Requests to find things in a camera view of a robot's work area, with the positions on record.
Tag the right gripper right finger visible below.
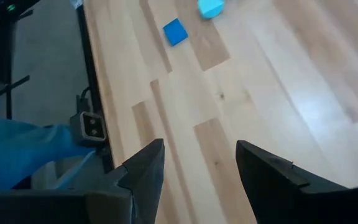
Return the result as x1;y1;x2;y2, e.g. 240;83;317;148
235;139;351;224

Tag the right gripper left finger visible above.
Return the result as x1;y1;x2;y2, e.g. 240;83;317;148
85;138;166;224

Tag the blue half-round block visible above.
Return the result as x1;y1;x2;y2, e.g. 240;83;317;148
162;17;190;47

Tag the blue cloth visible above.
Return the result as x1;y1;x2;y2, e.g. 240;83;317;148
0;117;96;191

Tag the black cross-shaped floor stand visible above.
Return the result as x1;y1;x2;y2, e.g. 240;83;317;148
0;74;31;121

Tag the small teal block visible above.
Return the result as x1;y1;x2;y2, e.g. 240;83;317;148
196;0;226;20

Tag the grey table-level camera box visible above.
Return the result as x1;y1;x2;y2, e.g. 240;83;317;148
69;111;108;148

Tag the table-level camera black cable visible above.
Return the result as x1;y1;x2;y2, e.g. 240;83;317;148
75;86;92;114

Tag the black aluminium table frame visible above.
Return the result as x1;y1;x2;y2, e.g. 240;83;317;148
75;4;115;174

